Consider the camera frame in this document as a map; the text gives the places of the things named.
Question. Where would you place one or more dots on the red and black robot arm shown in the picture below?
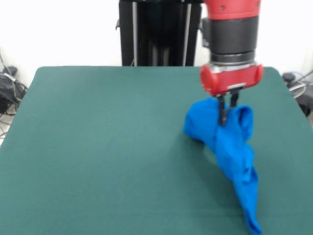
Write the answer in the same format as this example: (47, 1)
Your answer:
(232, 31)

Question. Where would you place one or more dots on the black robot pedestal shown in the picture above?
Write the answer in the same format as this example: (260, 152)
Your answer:
(159, 31)

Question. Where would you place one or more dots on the dark green table cloth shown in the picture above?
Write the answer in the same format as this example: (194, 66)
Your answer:
(73, 171)

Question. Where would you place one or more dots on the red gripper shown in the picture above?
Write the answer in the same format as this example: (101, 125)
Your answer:
(230, 78)

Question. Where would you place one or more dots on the blue shirt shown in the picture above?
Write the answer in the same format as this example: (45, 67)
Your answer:
(232, 151)

